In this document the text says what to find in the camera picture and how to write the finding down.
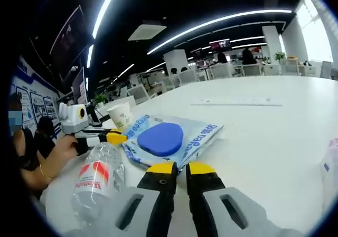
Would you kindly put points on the person's left hand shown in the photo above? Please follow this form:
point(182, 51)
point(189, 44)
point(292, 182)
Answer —
point(64, 146)

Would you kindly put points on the red hanging screen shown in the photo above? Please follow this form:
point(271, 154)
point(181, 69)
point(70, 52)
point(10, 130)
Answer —
point(220, 44)

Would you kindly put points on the blue tissue pack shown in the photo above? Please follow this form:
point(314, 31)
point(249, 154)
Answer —
point(331, 165)

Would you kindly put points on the ceiling air vent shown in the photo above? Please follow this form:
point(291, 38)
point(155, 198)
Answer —
point(148, 31)

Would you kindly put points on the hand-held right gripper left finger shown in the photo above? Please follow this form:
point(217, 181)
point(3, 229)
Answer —
point(158, 202)

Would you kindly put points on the clear plastic water bottle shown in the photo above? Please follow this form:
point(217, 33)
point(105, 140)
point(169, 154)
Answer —
point(97, 179)

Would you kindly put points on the small green desk plant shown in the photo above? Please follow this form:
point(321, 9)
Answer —
point(99, 98)

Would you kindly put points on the white paper cup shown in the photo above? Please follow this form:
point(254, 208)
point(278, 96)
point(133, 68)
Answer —
point(120, 115)

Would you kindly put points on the blue white wall display board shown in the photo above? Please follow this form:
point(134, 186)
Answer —
point(37, 105)

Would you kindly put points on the row of white office chairs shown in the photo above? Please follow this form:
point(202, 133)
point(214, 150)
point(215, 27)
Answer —
point(223, 69)

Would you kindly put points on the black laptop stand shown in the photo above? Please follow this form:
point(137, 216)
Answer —
point(92, 114)

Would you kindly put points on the potted green plant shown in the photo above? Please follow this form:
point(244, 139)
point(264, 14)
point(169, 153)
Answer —
point(280, 55)

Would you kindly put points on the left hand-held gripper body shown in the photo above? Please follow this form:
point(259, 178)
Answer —
point(72, 118)

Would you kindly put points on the clear printed plastic bag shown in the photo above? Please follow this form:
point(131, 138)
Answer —
point(206, 134)

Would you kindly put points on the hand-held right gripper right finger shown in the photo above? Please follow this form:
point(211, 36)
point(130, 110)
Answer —
point(206, 202)

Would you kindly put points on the hanging dark display screen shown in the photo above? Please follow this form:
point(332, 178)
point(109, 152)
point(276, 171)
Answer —
point(70, 41)

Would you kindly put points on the blue oval pad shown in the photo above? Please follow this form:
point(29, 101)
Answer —
point(159, 139)

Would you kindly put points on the person's head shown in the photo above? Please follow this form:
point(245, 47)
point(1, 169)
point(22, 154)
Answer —
point(16, 102)

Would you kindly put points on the long curved ceiling light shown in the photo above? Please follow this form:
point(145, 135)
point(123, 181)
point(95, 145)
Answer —
point(224, 18)
point(103, 10)

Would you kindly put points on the open silver laptop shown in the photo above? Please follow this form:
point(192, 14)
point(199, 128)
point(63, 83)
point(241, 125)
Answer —
point(79, 86)

